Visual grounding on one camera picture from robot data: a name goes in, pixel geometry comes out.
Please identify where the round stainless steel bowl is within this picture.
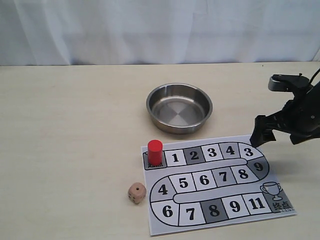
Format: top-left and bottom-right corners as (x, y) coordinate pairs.
(145, 83), (214, 135)

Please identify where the wooden die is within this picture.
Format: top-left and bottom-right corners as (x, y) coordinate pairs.
(128, 182), (147, 204)

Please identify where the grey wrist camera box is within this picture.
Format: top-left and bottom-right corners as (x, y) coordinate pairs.
(268, 73), (313, 95)

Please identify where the white backdrop curtain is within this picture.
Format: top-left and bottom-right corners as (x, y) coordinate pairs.
(0, 0), (320, 66)

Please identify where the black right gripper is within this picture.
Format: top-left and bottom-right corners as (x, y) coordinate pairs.
(249, 86), (320, 147)

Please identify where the printed paper game board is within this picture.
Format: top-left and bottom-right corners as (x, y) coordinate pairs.
(141, 135), (296, 236)

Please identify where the red cylinder game piece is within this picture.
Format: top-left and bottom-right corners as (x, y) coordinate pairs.
(147, 139), (163, 166)

